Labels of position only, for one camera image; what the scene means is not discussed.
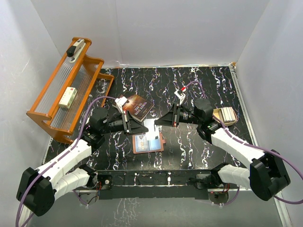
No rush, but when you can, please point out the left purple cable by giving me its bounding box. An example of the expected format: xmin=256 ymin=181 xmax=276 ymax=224
xmin=15 ymin=96 xmax=119 ymax=227

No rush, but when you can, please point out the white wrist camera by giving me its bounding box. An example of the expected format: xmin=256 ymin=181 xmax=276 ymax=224
xmin=114 ymin=96 xmax=128 ymax=114
xmin=174 ymin=88 xmax=186 ymax=105

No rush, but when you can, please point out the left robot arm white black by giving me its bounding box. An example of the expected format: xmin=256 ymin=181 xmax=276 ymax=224
xmin=16 ymin=107 xmax=148 ymax=217

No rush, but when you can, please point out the black white stapler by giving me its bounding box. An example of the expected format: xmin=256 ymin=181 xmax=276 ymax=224
xmin=66 ymin=39 xmax=86 ymax=63

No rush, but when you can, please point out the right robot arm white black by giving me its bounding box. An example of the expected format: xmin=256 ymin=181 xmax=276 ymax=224
xmin=154 ymin=98 xmax=291 ymax=201

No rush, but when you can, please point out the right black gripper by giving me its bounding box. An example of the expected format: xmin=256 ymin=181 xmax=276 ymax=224
xmin=155 ymin=103 xmax=202 ymax=127

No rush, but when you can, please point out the dark paperback book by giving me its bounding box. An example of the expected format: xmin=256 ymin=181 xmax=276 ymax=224
xmin=120 ymin=91 xmax=154 ymax=122

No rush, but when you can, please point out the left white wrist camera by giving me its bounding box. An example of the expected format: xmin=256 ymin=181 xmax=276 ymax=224
xmin=114 ymin=96 xmax=128 ymax=114

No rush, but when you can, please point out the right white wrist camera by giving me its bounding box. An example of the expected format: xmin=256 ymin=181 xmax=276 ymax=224
xmin=174 ymin=88 xmax=186 ymax=105

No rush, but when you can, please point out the beige oval tray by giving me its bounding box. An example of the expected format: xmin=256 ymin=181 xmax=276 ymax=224
xmin=213 ymin=107 xmax=238 ymax=126

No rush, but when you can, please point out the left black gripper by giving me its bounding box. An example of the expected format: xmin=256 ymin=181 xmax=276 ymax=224
xmin=101 ymin=110 xmax=149 ymax=136

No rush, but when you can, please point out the small white green box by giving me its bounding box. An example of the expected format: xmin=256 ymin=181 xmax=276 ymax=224
xmin=59 ymin=87 xmax=78 ymax=109

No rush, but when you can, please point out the stack of credit cards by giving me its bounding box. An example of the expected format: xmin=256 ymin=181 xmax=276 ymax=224
xmin=220 ymin=107 xmax=237 ymax=123

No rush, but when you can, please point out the orange wooden shelf rack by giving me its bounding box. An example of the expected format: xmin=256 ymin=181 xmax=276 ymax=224
xmin=27 ymin=37 xmax=115 ymax=144

